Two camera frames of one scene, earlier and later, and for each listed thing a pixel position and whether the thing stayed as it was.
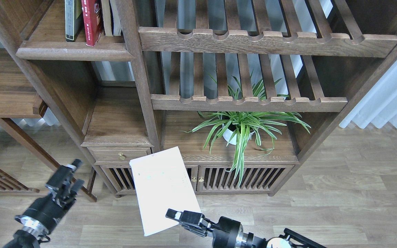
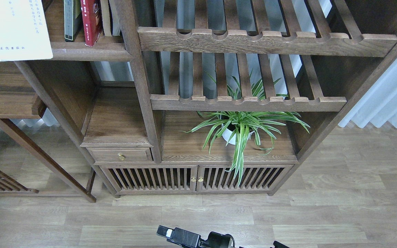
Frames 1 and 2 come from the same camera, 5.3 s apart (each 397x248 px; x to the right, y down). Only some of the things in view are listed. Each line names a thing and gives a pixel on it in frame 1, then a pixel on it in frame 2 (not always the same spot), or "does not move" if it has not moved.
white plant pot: (228, 134) does not move
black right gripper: (227, 233) → (184, 239)
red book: (92, 20) does not move
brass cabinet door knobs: (194, 180) does not move
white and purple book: (162, 183) → (12, 30)
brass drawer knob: (121, 157) does not move
